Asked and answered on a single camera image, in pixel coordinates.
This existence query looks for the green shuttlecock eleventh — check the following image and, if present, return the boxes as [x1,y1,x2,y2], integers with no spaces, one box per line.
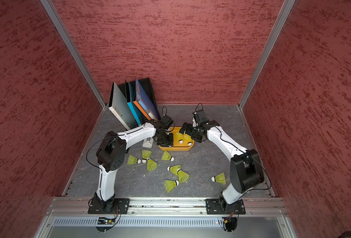
[211,172,226,185]

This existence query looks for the green shuttlecock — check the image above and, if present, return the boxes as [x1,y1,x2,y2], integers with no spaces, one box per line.
[161,151,174,161]
[167,165,181,176]
[183,134,193,146]
[174,132,183,144]
[164,180,179,193]
[147,158,158,172]
[177,169,189,183]
[127,155,142,165]
[142,149,152,163]

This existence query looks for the right aluminium corner post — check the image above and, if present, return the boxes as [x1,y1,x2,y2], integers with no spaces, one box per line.
[238,0,295,110]

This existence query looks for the orange blue book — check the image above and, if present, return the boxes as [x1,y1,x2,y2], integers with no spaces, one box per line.
[134,78,160,120]

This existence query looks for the teal book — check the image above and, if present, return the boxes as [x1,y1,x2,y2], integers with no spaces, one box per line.
[125,81,144,126]

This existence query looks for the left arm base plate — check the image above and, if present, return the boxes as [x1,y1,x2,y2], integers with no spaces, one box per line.
[87,197,130,215]

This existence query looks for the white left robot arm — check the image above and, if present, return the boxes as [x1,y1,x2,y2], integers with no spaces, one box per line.
[89,115,173,214]

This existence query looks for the white grey book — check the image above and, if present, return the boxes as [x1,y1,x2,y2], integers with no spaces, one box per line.
[109,82,135,130]

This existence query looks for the black mesh file organizer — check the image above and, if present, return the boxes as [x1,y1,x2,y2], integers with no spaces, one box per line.
[109,78,161,130]

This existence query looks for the yellow plastic storage box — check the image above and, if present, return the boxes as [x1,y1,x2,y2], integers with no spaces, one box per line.
[159,127,194,151]

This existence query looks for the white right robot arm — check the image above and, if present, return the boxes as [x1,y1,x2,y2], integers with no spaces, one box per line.
[179,121,265,210]

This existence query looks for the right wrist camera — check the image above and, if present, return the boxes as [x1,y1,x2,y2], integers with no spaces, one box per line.
[193,109,210,127]

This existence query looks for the left aluminium corner post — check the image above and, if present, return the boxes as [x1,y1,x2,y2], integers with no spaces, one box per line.
[40,0,107,110]

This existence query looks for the aluminium corner post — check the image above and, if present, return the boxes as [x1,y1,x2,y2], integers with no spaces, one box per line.
[40,0,107,110]
[238,0,295,110]

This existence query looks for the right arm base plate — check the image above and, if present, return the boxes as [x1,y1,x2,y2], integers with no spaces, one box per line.
[205,199,246,215]

